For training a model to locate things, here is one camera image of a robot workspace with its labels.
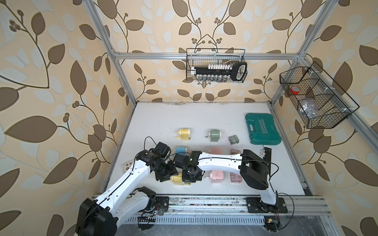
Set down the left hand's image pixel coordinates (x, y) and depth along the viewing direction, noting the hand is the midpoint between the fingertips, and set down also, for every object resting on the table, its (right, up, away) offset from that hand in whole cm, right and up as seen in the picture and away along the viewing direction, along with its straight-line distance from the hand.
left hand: (174, 174), depth 76 cm
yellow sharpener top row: (+4, +19, +17) cm, 26 cm away
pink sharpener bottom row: (+22, -2, 0) cm, 22 cm away
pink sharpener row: (+23, +10, +12) cm, 28 cm away
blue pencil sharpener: (+4, +10, +10) cm, 15 cm away
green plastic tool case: (+57, +22, +22) cm, 65 cm away
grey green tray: (+37, +15, +23) cm, 46 cm away
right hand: (+6, -6, +5) cm, 10 cm away
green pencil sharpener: (+23, +18, +17) cm, 34 cm away
